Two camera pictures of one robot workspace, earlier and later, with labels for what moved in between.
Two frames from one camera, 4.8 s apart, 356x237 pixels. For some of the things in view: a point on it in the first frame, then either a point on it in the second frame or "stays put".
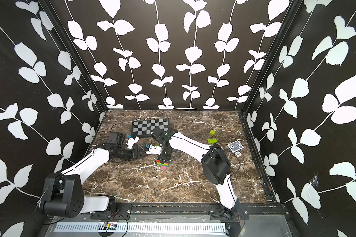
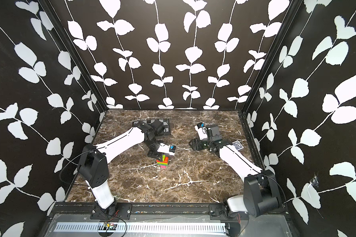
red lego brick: (158, 161) stays put
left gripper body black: (125, 153) → (154, 146)
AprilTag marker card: (235, 146) stays put
